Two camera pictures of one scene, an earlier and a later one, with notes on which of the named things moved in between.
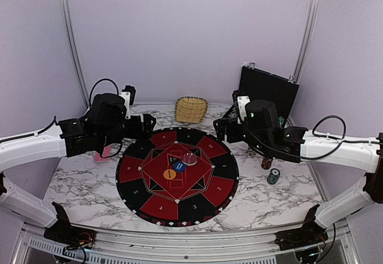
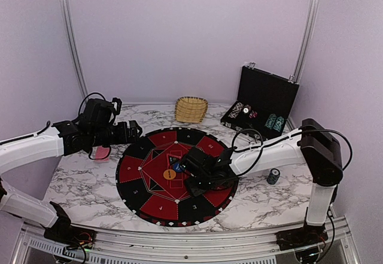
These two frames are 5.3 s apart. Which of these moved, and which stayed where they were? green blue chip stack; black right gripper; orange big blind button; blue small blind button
Moved: black right gripper
Stayed: green blue chip stack; orange big blind button; blue small blind button
